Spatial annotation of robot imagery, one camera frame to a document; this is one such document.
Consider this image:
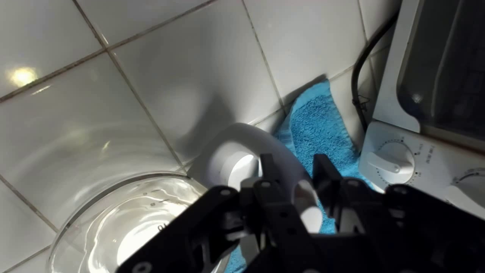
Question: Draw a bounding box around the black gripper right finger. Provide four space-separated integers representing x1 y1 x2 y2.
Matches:
311 152 485 273

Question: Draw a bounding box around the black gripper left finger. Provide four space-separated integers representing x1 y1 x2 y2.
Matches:
118 152 326 273

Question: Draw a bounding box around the glass coffee pot white handle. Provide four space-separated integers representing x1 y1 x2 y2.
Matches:
45 122 326 273

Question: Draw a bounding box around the blue terry towel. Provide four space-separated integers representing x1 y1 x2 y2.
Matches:
221 75 376 273

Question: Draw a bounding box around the white toaster oven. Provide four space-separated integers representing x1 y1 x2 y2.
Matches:
356 0 485 223

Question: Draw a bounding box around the black toaster oven cord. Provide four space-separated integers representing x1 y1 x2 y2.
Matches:
350 8 402 134

